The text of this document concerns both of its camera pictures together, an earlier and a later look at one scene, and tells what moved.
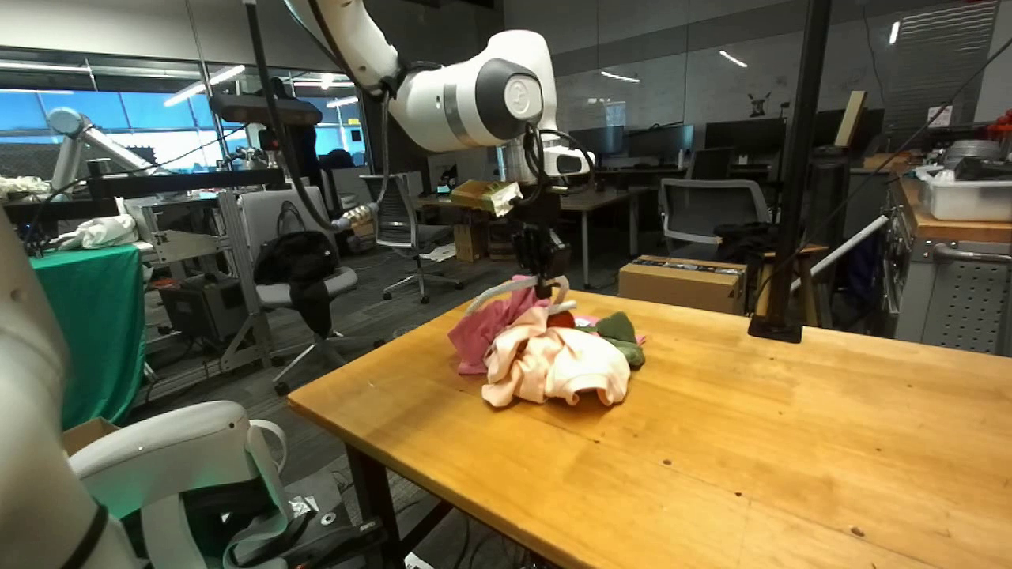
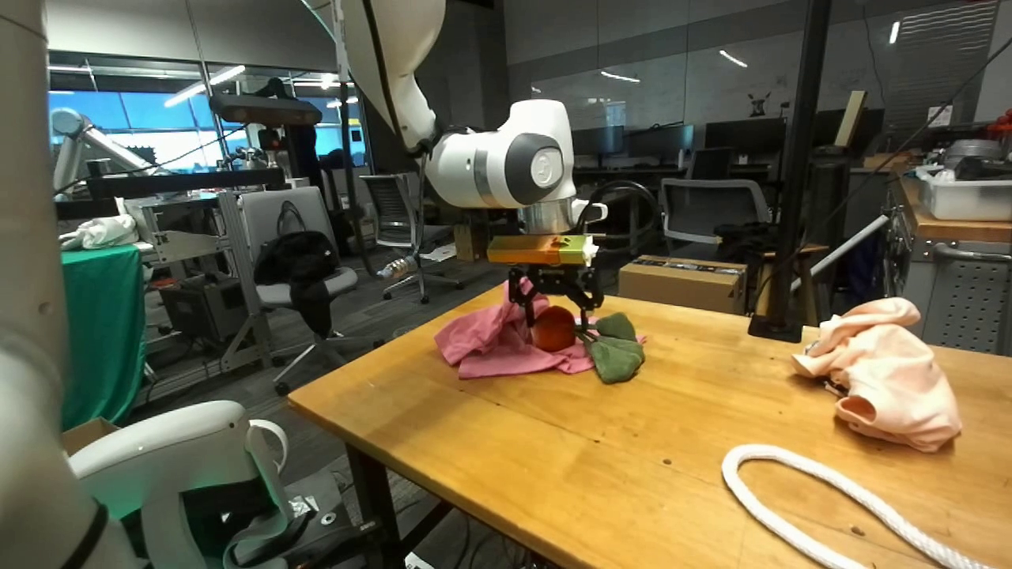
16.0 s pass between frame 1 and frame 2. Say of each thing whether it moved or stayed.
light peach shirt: moved
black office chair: stayed
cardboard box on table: stayed
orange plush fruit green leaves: stayed
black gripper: moved
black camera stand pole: stayed
